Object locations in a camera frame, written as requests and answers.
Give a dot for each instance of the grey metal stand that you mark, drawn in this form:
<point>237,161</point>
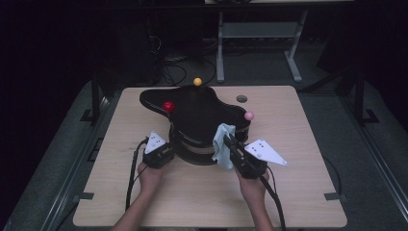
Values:
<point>256,30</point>

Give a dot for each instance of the grey table grommet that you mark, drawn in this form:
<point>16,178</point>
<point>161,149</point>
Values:
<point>241,98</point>

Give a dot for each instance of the black metal post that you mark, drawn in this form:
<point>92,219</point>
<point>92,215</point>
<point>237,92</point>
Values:
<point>360,96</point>
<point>95,96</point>

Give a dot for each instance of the black tape strip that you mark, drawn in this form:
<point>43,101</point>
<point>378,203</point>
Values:
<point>332,196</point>
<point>86,195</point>

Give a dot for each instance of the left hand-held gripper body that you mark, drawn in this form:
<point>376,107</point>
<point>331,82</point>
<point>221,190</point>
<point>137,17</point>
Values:
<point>158,157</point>

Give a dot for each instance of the person's left hand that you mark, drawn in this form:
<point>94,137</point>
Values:
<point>150,179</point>

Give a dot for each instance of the pink ball knob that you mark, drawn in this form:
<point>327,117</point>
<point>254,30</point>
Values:
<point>249,115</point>

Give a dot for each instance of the black wavy board toy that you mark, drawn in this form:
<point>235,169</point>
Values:
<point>198,112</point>

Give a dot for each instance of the black table bracket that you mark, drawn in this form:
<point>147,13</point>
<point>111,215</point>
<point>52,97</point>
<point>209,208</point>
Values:
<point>95,150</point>

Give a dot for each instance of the metal floor rail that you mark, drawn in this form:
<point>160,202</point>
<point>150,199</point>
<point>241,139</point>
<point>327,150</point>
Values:
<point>375,160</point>
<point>77,163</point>

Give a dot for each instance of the yellow ball knob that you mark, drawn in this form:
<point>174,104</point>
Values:
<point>197,81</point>

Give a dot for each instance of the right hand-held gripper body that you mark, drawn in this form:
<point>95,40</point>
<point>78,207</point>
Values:
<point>251,166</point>

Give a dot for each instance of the red ball knob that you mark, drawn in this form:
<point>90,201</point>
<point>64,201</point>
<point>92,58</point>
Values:
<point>168,107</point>

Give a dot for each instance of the person's right hand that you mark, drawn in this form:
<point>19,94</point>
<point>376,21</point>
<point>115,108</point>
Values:
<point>253,191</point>

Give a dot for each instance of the light blue cloth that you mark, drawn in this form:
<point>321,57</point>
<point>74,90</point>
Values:
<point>222,150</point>

